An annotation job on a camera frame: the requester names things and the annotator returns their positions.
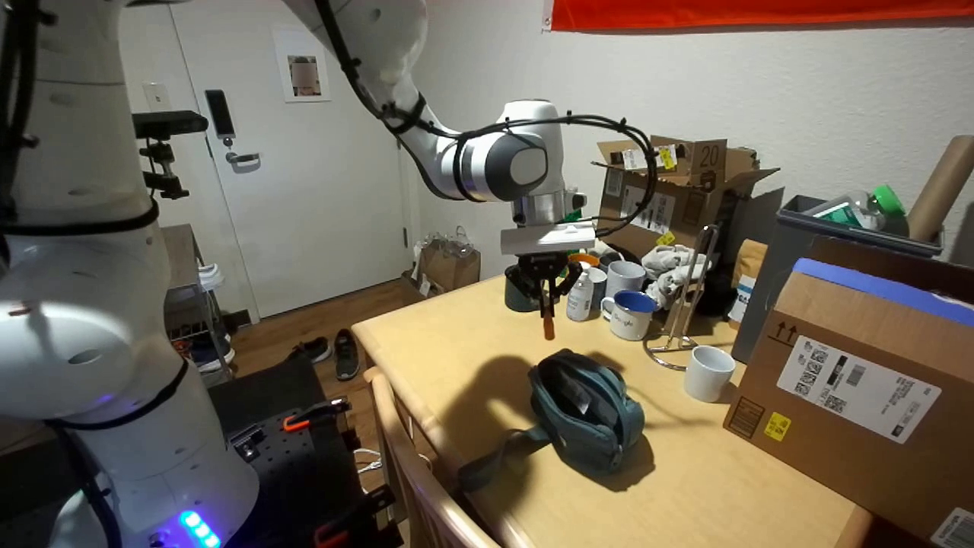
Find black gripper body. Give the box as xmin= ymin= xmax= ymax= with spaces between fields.
xmin=506 ymin=250 xmax=590 ymax=297

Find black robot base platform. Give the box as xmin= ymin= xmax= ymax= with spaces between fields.
xmin=203 ymin=354 xmax=395 ymax=548

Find dark green mug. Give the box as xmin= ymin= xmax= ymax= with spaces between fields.
xmin=501 ymin=263 xmax=547 ymax=314

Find printed white mug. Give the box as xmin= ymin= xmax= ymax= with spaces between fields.
xmin=564 ymin=265 xmax=612 ymax=326

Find white mug blue rim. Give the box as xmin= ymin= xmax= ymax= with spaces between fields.
xmin=595 ymin=290 xmax=662 ymax=344

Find white crumpled cloth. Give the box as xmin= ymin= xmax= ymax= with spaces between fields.
xmin=643 ymin=240 xmax=714 ymax=307

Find open cardboard box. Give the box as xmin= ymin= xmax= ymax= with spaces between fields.
xmin=590 ymin=131 xmax=785 ymax=263

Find plain white mug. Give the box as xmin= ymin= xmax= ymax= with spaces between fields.
xmin=680 ymin=344 xmax=738 ymax=409

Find dark shoe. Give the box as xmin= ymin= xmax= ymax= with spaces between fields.
xmin=293 ymin=336 xmax=335 ymax=368
xmin=330 ymin=326 xmax=365 ymax=385

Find wooden chair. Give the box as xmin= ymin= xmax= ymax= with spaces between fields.
xmin=365 ymin=368 xmax=501 ymax=548

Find dark grey trash bin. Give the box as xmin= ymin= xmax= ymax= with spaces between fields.
xmin=731 ymin=192 xmax=945 ymax=365

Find white door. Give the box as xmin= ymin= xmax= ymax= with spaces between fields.
xmin=119 ymin=0 xmax=421 ymax=319

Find small picture on door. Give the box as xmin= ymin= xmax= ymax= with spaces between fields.
xmin=284 ymin=51 xmax=329 ymax=104

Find closed cardboard box blue tape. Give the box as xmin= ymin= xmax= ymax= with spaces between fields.
xmin=720 ymin=255 xmax=974 ymax=548

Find green item in bin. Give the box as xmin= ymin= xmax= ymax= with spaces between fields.
xmin=863 ymin=184 xmax=911 ymax=222

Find cardboard tube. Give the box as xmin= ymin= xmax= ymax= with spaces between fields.
xmin=904 ymin=133 xmax=974 ymax=246

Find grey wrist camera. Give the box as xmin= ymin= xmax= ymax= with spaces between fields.
xmin=497 ymin=222 xmax=600 ymax=259

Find metal wire stand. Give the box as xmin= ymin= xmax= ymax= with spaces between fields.
xmin=643 ymin=222 xmax=725 ymax=355

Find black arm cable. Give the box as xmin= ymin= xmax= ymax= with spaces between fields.
xmin=311 ymin=0 xmax=662 ymax=246

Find red handled tool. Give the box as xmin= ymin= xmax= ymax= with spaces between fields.
xmin=279 ymin=395 xmax=353 ymax=437

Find silver door handle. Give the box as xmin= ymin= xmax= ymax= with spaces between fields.
xmin=222 ymin=150 xmax=265 ymax=178

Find red wall banner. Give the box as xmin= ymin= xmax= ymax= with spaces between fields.
xmin=547 ymin=0 xmax=974 ymax=34

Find black camera on stand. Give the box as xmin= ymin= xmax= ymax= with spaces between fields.
xmin=130 ymin=106 xmax=213 ymax=201

